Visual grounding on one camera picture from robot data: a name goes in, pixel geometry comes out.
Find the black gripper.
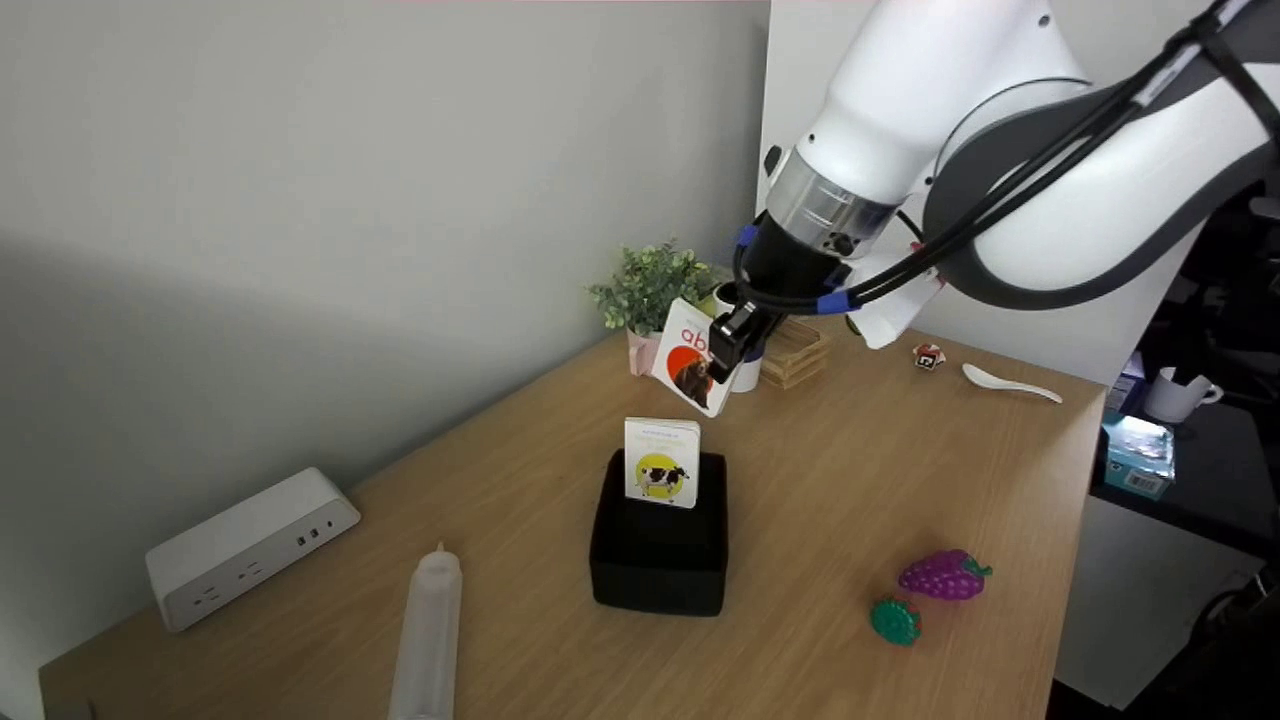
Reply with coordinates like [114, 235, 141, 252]
[674, 214, 855, 404]

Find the black book holder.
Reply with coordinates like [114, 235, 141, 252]
[586, 442, 730, 621]

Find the pink mug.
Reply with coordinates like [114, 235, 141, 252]
[622, 328, 671, 379]

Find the small green plant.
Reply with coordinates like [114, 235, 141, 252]
[586, 239, 724, 334]

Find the white plastic spoon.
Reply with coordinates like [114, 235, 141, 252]
[961, 359, 1067, 407]

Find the purple grape toy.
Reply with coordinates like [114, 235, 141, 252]
[897, 546, 995, 603]

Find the green toy fruit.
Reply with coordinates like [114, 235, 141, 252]
[868, 595, 922, 651]

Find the blue box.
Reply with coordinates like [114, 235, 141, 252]
[1101, 412, 1184, 504]

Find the translucent white squeeze bottle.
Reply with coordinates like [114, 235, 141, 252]
[384, 538, 468, 720]

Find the white mug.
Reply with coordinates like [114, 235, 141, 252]
[1140, 362, 1229, 427]

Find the black side table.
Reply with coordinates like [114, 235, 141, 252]
[1089, 382, 1280, 556]

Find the white electronics box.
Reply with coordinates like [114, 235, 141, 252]
[141, 463, 362, 637]

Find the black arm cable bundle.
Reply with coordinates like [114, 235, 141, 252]
[726, 0, 1280, 318]

